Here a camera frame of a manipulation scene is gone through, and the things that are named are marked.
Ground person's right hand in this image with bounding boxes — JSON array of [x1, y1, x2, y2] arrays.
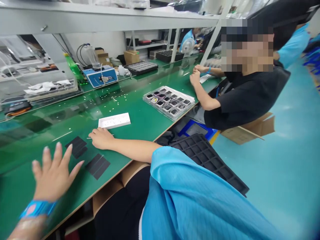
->
[[88, 127, 116, 151]]

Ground person's left hand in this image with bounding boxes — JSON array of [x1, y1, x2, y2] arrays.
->
[[32, 141, 85, 202]]

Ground white rectangular tray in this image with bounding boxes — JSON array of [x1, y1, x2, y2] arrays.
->
[[98, 112, 131, 130]]

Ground black rectangular sheet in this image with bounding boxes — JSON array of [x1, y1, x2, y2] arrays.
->
[[65, 136, 88, 160], [85, 153, 111, 181]]

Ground blue dispenser machine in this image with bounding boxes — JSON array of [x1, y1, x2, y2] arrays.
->
[[82, 65, 119, 89]]

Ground clear box with white cloths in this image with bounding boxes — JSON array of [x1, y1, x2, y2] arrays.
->
[[23, 78, 81, 101]]

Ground green plastic bottle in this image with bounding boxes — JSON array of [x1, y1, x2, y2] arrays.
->
[[63, 53, 85, 84]]

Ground small cardboard box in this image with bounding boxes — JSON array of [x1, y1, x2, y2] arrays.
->
[[94, 48, 113, 67], [123, 50, 140, 66]]

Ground person's legs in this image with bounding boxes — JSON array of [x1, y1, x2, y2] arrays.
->
[[94, 165, 152, 240]]

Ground clear plastic bottle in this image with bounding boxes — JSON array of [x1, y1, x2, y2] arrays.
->
[[83, 44, 101, 70]]

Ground black tray with clear cups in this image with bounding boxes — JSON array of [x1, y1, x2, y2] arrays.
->
[[124, 61, 159, 76]]

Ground clear tray of black parts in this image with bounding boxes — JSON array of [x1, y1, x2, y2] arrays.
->
[[142, 86, 196, 121]]

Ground black and orange device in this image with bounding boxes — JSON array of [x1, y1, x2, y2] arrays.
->
[[1, 100, 33, 118]]

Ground blue plastic stool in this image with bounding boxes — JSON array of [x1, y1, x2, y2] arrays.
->
[[177, 119, 221, 146]]

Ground grey overhead shelf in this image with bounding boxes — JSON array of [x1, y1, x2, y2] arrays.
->
[[0, 0, 227, 42]]

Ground black foam compartment tray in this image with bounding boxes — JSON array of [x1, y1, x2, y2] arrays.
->
[[169, 133, 250, 198]]

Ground person's body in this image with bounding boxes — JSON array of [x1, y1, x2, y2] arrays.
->
[[139, 146, 284, 240]]

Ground white desk fan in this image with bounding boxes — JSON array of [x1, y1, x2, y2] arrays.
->
[[182, 38, 196, 55]]

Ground open cardboard box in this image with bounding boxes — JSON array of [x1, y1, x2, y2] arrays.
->
[[220, 112, 276, 146]]

